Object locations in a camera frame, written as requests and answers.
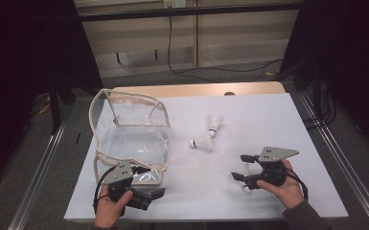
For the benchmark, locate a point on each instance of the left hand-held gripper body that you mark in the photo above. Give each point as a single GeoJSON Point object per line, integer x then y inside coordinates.
{"type": "Point", "coordinates": [119, 174]}

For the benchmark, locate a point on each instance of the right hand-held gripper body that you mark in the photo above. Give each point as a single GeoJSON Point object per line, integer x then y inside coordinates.
{"type": "Point", "coordinates": [273, 153]}

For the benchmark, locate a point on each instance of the white shuttlecock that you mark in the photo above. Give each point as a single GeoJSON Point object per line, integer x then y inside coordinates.
{"type": "Point", "coordinates": [214, 121]}
{"type": "Point", "coordinates": [246, 168]}
{"type": "Point", "coordinates": [204, 144]}

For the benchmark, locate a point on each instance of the clear plastic bag beige trim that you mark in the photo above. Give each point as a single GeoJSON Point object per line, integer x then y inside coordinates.
{"type": "Point", "coordinates": [131, 140]}

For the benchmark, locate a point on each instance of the person's left hand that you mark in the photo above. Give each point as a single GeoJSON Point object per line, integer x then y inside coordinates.
{"type": "Point", "coordinates": [108, 211]}

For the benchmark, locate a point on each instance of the person's right hand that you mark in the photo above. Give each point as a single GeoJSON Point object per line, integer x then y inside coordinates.
{"type": "Point", "coordinates": [289, 193]}

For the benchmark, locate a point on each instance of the white table mat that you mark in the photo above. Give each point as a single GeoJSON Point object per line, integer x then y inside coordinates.
{"type": "Point", "coordinates": [268, 121]}

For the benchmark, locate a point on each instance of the small black stick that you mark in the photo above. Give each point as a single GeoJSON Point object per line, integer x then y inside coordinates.
{"type": "Point", "coordinates": [78, 138]}

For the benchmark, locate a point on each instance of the dark table grommet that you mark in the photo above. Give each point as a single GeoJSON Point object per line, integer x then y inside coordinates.
{"type": "Point", "coordinates": [229, 93]}

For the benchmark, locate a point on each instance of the wooden table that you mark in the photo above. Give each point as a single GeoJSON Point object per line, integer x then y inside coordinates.
{"type": "Point", "coordinates": [204, 88]}

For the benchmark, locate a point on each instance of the black curtain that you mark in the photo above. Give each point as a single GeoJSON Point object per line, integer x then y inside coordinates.
{"type": "Point", "coordinates": [19, 64]}
{"type": "Point", "coordinates": [357, 64]}

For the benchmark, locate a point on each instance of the black horizontal bar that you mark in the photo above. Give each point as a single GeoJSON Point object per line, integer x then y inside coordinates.
{"type": "Point", "coordinates": [172, 12]}

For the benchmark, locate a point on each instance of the metal floor rail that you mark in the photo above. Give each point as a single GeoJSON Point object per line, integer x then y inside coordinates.
{"type": "Point", "coordinates": [348, 166]}
{"type": "Point", "coordinates": [35, 188]}

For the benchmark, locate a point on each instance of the black stand post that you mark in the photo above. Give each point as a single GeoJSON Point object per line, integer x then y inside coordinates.
{"type": "Point", "coordinates": [55, 105]}

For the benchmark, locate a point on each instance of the white wall socket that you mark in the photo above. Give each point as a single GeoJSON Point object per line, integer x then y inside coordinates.
{"type": "Point", "coordinates": [174, 3]}

